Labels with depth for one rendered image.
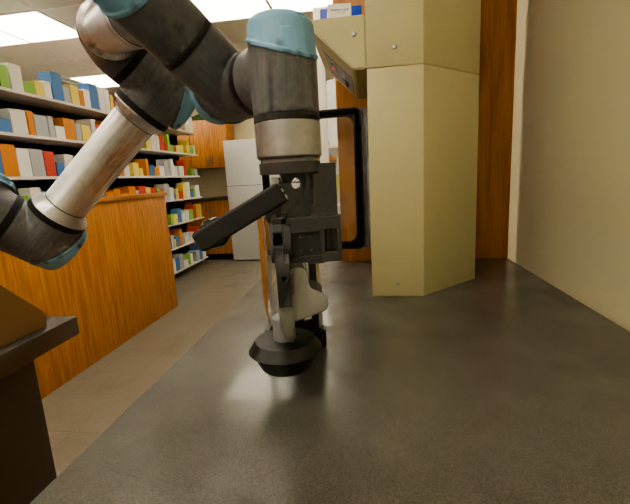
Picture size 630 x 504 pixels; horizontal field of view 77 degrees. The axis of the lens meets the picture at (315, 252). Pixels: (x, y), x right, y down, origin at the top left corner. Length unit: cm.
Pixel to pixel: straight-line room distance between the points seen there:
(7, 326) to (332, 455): 66
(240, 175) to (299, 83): 559
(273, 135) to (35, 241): 66
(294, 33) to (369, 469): 43
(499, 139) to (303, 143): 90
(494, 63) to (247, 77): 92
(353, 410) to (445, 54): 72
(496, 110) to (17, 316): 123
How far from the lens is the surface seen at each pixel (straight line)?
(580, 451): 48
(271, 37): 46
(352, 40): 88
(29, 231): 98
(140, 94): 89
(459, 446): 45
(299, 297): 46
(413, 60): 87
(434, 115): 89
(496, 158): 127
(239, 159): 603
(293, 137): 44
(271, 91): 45
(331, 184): 46
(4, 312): 90
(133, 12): 50
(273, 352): 48
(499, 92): 128
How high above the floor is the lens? 120
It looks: 11 degrees down
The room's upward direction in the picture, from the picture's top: 3 degrees counter-clockwise
